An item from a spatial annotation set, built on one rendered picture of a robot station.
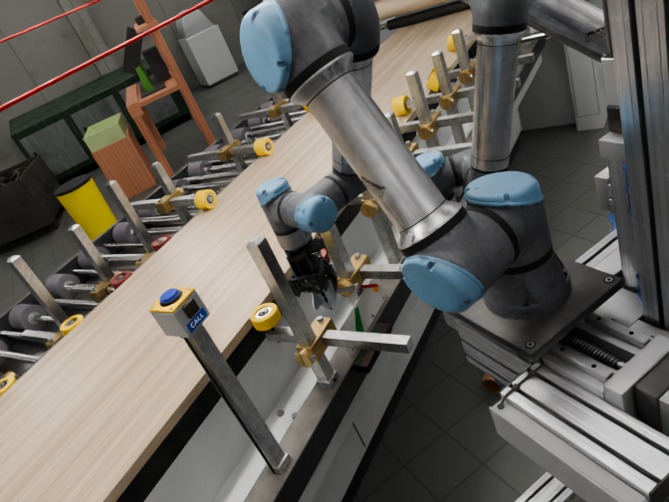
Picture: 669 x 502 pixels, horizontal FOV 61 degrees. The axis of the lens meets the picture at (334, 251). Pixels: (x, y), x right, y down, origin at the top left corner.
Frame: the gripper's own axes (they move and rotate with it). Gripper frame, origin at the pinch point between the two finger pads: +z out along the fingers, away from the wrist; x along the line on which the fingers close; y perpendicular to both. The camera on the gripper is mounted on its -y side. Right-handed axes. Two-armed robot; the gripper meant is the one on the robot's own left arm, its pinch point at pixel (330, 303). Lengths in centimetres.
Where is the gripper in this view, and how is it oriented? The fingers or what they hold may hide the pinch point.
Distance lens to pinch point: 138.7
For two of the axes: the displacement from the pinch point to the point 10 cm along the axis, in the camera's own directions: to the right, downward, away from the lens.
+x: 9.3, -2.2, -3.0
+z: 3.5, 8.0, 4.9
